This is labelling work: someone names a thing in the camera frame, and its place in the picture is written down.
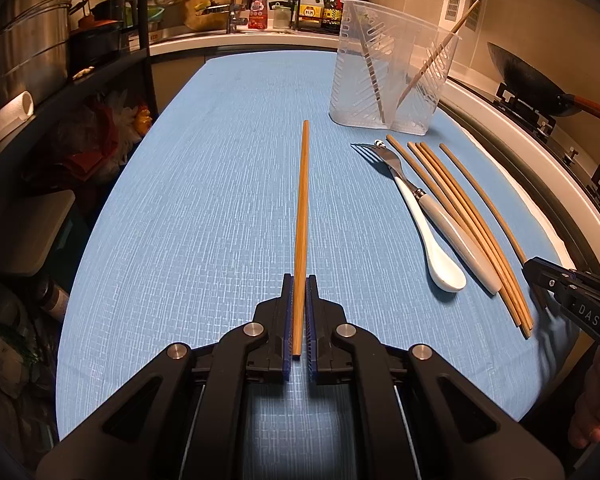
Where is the dark glass bottle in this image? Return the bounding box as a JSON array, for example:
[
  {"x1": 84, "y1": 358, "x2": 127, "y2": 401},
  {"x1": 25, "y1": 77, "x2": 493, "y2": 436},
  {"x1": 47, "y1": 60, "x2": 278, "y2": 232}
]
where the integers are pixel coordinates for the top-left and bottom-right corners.
[{"x1": 34, "y1": 275, "x2": 72, "y2": 322}]

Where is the clear plastic utensil holder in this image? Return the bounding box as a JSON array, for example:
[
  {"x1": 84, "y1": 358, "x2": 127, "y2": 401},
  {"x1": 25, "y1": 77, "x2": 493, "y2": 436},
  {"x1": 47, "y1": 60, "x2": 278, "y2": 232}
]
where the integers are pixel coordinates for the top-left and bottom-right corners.
[{"x1": 328, "y1": 0, "x2": 463, "y2": 136}]

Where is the white handled metal fork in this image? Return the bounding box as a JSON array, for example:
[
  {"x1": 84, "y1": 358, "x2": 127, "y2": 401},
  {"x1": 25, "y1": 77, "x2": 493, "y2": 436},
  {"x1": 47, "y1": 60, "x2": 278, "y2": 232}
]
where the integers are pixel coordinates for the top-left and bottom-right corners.
[{"x1": 350, "y1": 141, "x2": 503, "y2": 296}]

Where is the grey flat board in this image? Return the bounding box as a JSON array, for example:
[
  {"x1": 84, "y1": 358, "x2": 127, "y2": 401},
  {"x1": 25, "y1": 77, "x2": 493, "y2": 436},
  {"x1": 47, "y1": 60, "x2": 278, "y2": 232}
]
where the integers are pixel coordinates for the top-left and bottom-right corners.
[{"x1": 0, "y1": 190, "x2": 76, "y2": 277}]

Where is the black gas stove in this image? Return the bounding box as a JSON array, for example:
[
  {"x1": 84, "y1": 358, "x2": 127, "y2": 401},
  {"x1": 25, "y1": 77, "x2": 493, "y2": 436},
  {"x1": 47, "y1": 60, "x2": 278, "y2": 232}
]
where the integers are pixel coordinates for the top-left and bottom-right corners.
[{"x1": 447, "y1": 77, "x2": 600, "y2": 261}]

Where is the red detergent bottle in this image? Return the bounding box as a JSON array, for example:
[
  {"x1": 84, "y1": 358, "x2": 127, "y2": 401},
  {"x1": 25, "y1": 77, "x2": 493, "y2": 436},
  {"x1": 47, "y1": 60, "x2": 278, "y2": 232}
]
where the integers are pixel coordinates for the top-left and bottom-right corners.
[{"x1": 247, "y1": 0, "x2": 270, "y2": 30}]

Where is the black pot red rim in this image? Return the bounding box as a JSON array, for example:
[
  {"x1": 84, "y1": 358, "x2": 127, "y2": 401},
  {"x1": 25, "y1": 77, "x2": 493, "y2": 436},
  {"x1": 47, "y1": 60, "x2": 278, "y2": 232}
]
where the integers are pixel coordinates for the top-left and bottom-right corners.
[{"x1": 70, "y1": 17, "x2": 126, "y2": 66}]

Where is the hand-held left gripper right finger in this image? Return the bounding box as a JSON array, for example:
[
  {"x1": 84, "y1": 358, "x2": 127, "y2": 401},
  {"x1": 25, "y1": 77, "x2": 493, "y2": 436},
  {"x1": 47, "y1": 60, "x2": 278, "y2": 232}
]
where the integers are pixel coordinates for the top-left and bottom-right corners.
[{"x1": 306, "y1": 275, "x2": 566, "y2": 480}]

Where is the blue tablecloth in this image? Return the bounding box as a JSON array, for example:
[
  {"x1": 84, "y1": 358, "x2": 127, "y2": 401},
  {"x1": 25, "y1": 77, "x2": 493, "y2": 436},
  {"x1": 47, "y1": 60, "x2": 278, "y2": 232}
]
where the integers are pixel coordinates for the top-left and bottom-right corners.
[{"x1": 55, "y1": 52, "x2": 576, "y2": 480}]

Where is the red white plastic bag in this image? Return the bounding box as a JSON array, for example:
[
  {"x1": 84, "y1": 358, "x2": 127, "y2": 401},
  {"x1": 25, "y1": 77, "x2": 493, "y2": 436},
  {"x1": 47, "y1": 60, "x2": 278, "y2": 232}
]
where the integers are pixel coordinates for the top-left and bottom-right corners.
[{"x1": 65, "y1": 92, "x2": 141, "y2": 186}]

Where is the black wok wooden handle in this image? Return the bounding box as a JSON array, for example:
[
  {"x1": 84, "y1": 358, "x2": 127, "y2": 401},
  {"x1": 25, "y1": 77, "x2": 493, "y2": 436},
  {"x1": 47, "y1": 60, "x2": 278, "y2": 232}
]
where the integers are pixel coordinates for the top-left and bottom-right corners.
[{"x1": 487, "y1": 42, "x2": 600, "y2": 128}]

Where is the white ceramic spoon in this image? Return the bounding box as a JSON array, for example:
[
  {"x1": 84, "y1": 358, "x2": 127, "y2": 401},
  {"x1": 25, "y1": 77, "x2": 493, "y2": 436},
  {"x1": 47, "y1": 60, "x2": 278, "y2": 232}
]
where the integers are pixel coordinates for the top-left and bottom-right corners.
[{"x1": 395, "y1": 177, "x2": 468, "y2": 293}]

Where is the yellow label oil bottle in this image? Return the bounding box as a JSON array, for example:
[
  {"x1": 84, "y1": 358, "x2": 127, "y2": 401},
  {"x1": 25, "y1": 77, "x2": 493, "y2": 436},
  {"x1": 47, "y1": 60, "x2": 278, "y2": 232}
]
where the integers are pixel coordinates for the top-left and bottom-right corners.
[{"x1": 298, "y1": 0, "x2": 326, "y2": 28}]

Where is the white paper roll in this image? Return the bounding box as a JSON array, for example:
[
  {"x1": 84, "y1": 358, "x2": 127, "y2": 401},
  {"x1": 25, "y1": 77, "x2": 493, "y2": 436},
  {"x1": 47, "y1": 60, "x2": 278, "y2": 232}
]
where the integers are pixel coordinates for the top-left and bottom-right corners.
[{"x1": 0, "y1": 91, "x2": 35, "y2": 156}]

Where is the black metal shelf rack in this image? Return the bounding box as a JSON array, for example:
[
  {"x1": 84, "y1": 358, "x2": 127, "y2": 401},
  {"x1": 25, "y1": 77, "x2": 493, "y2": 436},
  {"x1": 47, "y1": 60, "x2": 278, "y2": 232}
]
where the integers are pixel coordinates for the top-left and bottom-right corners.
[{"x1": 0, "y1": 0, "x2": 158, "y2": 281}]

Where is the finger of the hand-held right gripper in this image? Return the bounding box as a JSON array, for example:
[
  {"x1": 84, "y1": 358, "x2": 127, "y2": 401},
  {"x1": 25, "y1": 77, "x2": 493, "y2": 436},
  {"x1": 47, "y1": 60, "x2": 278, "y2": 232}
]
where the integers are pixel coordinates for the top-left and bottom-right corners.
[
  {"x1": 524, "y1": 257, "x2": 574, "y2": 282},
  {"x1": 532, "y1": 277, "x2": 564, "y2": 311}
]

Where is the wooden cutting board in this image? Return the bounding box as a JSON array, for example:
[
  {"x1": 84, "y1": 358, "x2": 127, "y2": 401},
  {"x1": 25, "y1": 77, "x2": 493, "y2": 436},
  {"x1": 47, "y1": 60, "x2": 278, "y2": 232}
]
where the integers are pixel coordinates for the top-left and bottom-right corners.
[{"x1": 182, "y1": 0, "x2": 242, "y2": 32}]

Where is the wooden chopstick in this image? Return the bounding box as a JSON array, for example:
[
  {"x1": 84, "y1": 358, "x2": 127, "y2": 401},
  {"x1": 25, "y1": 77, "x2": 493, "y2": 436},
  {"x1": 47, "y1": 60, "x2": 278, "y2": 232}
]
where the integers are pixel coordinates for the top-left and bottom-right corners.
[
  {"x1": 420, "y1": 141, "x2": 535, "y2": 328},
  {"x1": 385, "y1": 134, "x2": 526, "y2": 333},
  {"x1": 439, "y1": 142, "x2": 530, "y2": 265},
  {"x1": 328, "y1": 0, "x2": 387, "y2": 125},
  {"x1": 394, "y1": 0, "x2": 481, "y2": 110},
  {"x1": 291, "y1": 119, "x2": 311, "y2": 360},
  {"x1": 415, "y1": 143, "x2": 532, "y2": 336},
  {"x1": 406, "y1": 142, "x2": 530, "y2": 340}
]

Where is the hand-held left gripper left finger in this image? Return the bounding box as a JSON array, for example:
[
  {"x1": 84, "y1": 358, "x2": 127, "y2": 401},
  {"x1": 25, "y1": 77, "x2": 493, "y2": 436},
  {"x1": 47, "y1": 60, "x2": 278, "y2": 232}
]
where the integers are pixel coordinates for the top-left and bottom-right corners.
[{"x1": 35, "y1": 274, "x2": 296, "y2": 480}]

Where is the chrome kitchen faucet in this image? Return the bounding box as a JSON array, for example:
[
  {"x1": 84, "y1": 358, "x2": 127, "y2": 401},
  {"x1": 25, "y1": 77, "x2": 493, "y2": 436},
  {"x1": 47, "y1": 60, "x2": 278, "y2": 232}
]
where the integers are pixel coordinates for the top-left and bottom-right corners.
[{"x1": 200, "y1": 0, "x2": 249, "y2": 35}]

